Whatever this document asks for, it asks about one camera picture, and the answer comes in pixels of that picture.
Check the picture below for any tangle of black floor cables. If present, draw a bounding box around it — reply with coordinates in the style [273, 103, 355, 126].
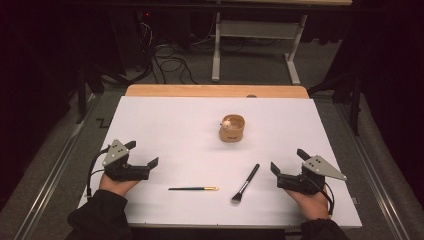
[106, 19, 201, 86]

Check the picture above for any metal floor rail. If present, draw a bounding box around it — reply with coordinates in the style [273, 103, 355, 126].
[336, 103, 413, 240]
[13, 94, 101, 240]

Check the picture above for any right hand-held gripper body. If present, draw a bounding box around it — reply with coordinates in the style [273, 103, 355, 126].
[276, 154, 348, 196]

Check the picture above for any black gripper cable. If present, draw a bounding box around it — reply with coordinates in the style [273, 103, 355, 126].
[313, 181, 335, 216]
[86, 146, 112, 198]

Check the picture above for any white metal desk frame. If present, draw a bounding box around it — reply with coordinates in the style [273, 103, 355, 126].
[211, 0, 354, 86]

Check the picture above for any black makeup brush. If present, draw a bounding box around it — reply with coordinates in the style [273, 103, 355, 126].
[230, 163, 261, 205]

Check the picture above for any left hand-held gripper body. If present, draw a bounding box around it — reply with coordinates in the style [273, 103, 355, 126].
[101, 139, 151, 183]

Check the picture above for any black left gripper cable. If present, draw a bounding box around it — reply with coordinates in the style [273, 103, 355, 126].
[86, 146, 112, 198]

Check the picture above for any person's left hand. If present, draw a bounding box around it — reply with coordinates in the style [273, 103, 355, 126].
[99, 173, 139, 198]

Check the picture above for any dark equipment with red light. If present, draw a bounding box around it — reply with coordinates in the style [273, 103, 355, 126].
[109, 9, 158, 74]

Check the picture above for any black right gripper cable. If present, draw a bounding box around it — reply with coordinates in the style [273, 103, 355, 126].
[313, 181, 335, 216]

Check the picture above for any wooden table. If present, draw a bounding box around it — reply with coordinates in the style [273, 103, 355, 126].
[125, 84, 309, 99]

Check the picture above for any tan holder cup with figurine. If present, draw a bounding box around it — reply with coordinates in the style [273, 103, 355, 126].
[218, 113, 246, 144]

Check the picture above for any person's right hand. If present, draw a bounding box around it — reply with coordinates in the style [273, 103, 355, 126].
[285, 188, 331, 221]

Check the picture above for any thin black gold-tipped brush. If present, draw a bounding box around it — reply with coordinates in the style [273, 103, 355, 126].
[168, 186, 220, 192]

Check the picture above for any dark metal stand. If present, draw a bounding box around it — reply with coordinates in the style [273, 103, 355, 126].
[349, 73, 363, 137]
[75, 63, 88, 125]

